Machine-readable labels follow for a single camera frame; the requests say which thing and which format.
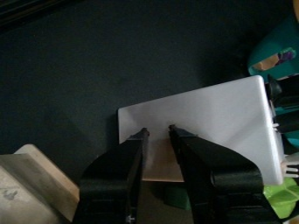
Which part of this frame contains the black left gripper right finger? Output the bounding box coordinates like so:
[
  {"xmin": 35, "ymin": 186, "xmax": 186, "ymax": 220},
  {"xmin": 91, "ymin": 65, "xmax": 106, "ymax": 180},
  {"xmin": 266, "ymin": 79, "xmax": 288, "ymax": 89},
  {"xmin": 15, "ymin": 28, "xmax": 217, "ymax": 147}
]
[{"xmin": 167, "ymin": 124, "xmax": 284, "ymax": 224}]

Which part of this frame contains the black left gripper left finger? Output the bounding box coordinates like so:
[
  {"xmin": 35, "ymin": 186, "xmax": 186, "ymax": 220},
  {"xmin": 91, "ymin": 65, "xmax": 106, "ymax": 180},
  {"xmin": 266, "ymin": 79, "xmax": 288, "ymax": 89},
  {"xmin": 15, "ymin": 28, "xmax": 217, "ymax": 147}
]
[{"xmin": 74, "ymin": 127, "xmax": 153, "ymax": 224}]

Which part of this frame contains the white wooden knife holder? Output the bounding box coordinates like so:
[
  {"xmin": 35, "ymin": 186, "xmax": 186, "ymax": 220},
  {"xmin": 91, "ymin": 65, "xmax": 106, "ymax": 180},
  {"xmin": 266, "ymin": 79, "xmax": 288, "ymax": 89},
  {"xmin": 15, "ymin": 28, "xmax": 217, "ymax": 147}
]
[{"xmin": 117, "ymin": 74, "xmax": 286, "ymax": 186}]

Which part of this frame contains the green toy star fruit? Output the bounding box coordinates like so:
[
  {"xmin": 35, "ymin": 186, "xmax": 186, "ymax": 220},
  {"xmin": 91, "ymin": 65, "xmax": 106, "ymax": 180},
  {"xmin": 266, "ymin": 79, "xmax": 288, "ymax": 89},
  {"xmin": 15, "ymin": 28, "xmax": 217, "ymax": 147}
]
[{"xmin": 264, "ymin": 177, "xmax": 299, "ymax": 221}]

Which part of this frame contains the red wooden toy box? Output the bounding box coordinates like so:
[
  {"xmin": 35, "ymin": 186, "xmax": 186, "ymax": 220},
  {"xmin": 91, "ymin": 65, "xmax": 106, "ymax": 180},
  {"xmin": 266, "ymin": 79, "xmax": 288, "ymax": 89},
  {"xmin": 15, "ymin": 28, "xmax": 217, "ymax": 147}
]
[{"xmin": 0, "ymin": 143, "xmax": 82, "ymax": 224}]

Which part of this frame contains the purple toy vegetable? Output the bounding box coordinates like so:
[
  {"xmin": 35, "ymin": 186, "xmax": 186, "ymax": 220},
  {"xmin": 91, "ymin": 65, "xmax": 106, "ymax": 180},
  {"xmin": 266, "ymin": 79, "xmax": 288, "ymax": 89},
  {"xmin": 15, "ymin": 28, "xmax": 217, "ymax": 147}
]
[{"xmin": 277, "ymin": 47, "xmax": 299, "ymax": 64}]

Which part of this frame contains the toy knife black handle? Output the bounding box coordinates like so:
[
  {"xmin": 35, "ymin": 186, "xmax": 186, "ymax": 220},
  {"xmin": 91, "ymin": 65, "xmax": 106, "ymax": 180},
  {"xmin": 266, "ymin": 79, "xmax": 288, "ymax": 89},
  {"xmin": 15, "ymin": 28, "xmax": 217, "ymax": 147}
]
[{"xmin": 266, "ymin": 73, "xmax": 299, "ymax": 109}]

